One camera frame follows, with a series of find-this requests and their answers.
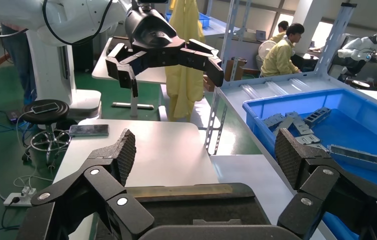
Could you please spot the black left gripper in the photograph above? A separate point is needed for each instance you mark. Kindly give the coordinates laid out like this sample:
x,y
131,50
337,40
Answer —
x,y
148,33

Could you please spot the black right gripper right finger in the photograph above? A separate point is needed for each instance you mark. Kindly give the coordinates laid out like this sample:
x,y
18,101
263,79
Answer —
x,y
317,185

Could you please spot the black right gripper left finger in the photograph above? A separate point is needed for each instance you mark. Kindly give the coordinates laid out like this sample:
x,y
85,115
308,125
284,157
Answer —
x,y
102,185

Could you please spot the long grey metal bracket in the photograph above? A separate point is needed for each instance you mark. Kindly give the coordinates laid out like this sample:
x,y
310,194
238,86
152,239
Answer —
x,y
307,139
317,147

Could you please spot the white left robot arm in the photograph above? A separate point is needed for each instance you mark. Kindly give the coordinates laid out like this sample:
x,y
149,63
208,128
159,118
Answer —
x,y
76,16

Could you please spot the black container tray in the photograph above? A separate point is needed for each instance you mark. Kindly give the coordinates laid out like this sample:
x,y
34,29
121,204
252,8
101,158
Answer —
x,y
192,208

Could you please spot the person in yellow coat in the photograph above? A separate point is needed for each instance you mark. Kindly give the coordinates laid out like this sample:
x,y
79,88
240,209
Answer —
x,y
175,92

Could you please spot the dark smartphone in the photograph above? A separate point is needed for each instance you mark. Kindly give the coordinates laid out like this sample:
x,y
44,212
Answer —
x,y
89,130

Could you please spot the brown wooden box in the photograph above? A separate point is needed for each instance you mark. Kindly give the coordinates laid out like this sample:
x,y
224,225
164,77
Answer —
x,y
231,68

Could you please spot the small blue crate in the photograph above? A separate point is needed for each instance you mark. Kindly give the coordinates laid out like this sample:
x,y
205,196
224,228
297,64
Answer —
x,y
205,18

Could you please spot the flat light metal strip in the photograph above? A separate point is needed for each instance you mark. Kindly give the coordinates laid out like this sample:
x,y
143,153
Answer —
x,y
284,126

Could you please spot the white table with T-leg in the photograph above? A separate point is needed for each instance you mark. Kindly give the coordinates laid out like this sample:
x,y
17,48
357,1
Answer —
x,y
99,74

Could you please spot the blue plastic bin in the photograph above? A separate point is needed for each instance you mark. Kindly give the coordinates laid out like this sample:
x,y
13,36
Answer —
x,y
357,126

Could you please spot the white power strip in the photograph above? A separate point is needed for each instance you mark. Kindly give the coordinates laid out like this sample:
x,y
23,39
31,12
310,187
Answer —
x,y
19,198

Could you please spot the black round stool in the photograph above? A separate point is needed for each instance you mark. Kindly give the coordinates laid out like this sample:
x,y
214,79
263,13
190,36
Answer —
x,y
46,116

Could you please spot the smartphone with light screen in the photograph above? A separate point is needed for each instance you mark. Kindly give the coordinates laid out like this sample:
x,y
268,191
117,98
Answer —
x,y
45,108

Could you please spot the white desk fan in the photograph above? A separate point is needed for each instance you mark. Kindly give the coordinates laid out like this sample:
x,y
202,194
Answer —
x,y
266,49

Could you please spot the seated person in yellow jacket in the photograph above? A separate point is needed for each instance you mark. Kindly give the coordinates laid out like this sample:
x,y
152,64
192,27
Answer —
x,y
279,59

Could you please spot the black power adapter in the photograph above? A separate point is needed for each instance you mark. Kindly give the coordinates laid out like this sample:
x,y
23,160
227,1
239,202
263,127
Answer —
x,y
14,115

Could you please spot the dark-haired person in yellow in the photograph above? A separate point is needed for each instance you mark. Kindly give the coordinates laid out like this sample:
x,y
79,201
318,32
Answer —
x,y
281,31

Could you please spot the person in blue jeans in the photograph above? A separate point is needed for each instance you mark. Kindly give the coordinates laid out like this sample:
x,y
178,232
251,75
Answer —
x,y
19,66

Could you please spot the white humanoid robot black head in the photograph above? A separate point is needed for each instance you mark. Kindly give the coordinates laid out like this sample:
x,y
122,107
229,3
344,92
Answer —
x,y
364,46

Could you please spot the long perforated metal bracket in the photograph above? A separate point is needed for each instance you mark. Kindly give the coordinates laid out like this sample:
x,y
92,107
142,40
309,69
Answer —
x,y
362,159

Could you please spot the short light grey metal bracket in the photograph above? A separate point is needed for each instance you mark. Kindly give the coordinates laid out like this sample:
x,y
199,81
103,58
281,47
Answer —
x,y
302,127
273,121
292,115

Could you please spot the ladder-holed grey metal bracket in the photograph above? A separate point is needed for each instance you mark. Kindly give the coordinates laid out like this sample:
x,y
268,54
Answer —
x,y
317,116

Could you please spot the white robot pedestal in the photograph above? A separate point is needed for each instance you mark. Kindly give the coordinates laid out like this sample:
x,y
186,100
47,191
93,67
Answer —
x,y
51,66

